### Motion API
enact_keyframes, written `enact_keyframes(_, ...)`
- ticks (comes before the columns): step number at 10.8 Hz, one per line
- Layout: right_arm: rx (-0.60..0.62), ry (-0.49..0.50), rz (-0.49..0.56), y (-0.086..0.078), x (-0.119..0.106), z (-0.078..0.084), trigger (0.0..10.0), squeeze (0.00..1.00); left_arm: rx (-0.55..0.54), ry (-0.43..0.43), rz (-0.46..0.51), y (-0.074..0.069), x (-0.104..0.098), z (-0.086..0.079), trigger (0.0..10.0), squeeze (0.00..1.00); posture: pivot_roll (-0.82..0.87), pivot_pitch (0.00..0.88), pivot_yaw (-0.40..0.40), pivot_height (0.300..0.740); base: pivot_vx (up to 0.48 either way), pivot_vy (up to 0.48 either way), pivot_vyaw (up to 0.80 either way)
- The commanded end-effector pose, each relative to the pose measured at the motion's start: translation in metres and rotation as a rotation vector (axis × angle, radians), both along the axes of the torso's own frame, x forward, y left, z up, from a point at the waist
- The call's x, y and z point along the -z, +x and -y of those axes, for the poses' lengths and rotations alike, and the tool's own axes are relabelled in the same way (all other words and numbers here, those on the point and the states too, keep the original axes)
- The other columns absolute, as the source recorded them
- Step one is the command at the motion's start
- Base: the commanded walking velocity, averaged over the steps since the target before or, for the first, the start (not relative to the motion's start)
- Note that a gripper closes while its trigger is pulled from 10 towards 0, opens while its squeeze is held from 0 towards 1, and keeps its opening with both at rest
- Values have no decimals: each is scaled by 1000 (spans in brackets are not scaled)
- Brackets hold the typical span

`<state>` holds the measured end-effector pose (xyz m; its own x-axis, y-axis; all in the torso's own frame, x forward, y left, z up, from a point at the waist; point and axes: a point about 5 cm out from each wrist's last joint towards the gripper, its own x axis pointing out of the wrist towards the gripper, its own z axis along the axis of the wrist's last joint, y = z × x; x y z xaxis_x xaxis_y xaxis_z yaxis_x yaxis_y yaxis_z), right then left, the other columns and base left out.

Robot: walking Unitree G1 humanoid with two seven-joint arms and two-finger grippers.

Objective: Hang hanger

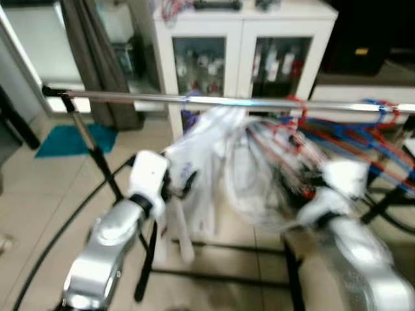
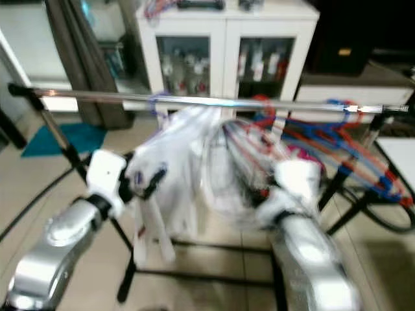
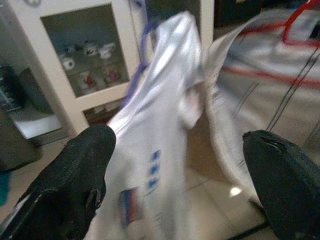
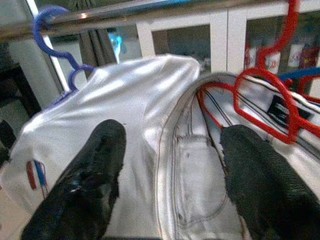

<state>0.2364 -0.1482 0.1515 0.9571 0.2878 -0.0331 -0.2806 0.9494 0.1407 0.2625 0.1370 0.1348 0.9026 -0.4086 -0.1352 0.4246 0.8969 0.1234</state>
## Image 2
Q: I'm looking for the teal floor mat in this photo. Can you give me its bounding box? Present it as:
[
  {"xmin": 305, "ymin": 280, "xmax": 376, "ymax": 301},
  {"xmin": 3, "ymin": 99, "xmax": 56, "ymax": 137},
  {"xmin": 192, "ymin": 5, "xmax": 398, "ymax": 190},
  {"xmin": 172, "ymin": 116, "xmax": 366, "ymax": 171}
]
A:
[{"xmin": 21, "ymin": 122, "xmax": 108, "ymax": 158}]

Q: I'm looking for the blue plastic hanger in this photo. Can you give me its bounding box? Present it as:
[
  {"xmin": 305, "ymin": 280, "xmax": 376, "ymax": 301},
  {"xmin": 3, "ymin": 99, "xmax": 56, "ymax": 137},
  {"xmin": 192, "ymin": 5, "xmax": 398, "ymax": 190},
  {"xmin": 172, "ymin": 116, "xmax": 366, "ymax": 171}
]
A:
[{"xmin": 259, "ymin": 98, "xmax": 406, "ymax": 198}]

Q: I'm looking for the black dumbbell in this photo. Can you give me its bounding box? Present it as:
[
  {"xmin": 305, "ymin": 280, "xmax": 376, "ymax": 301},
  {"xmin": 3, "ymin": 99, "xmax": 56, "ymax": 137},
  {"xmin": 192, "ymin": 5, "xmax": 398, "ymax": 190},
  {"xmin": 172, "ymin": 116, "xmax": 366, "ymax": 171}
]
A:
[{"xmin": 176, "ymin": 0, "xmax": 228, "ymax": 11}]

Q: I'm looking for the purple plastic hanger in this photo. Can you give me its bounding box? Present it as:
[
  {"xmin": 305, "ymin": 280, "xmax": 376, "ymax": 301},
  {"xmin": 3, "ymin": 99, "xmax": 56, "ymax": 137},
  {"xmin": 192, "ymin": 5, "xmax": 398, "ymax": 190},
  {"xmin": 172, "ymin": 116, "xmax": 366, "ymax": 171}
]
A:
[{"xmin": 148, "ymin": 91, "xmax": 179, "ymax": 127}]

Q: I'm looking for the black box orange label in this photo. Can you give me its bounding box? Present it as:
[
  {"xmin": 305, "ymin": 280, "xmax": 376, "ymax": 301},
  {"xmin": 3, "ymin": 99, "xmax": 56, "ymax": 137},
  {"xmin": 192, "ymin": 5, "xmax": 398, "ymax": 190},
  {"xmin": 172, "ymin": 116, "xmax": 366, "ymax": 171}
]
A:
[{"xmin": 305, "ymin": 0, "xmax": 415, "ymax": 77}]

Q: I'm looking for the black floor cable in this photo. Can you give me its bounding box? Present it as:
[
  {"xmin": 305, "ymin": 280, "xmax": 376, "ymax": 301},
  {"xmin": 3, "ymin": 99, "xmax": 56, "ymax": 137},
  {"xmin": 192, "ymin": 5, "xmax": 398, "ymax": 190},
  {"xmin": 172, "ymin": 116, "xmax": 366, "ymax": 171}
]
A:
[{"xmin": 0, "ymin": 167, "xmax": 88, "ymax": 240}]

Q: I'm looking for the chrome black clothes rack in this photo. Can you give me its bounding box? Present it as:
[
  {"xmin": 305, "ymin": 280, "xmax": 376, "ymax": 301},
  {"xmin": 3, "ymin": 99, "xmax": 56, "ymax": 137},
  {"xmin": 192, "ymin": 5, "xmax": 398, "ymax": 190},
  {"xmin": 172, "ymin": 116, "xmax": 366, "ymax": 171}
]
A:
[{"xmin": 6, "ymin": 82, "xmax": 415, "ymax": 311}]

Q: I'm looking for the white glass door cabinet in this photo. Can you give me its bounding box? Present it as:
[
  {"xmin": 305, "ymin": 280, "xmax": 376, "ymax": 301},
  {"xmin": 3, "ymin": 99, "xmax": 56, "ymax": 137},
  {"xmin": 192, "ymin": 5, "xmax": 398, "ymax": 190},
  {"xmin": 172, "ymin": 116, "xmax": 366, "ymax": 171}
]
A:
[{"xmin": 136, "ymin": 0, "xmax": 320, "ymax": 130}]

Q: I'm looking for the translucent white hanging garment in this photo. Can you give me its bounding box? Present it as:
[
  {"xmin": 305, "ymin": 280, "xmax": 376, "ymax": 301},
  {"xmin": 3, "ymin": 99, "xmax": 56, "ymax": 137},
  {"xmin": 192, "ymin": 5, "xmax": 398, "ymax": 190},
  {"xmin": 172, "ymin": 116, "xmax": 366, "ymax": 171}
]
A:
[{"xmin": 201, "ymin": 120, "xmax": 286, "ymax": 227}]

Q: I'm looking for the red plastic hanger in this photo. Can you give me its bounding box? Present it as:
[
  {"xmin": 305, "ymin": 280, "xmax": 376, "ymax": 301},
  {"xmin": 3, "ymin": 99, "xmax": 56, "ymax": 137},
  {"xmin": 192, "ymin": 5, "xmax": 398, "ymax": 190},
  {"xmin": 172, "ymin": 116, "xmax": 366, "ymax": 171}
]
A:
[{"xmin": 224, "ymin": 95, "xmax": 415, "ymax": 208}]

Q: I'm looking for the grey curtain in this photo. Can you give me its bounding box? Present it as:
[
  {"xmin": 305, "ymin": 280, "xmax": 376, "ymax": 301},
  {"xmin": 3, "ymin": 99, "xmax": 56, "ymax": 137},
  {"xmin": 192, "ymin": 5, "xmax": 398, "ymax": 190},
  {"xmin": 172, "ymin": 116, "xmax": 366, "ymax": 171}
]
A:
[{"xmin": 44, "ymin": 0, "xmax": 137, "ymax": 130}]

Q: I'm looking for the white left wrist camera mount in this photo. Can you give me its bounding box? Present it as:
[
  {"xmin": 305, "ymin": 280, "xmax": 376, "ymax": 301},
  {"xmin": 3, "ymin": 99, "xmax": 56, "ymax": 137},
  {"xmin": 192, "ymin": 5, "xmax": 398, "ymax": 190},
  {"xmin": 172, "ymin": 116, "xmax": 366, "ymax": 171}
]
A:
[{"xmin": 86, "ymin": 150, "xmax": 129, "ymax": 218}]

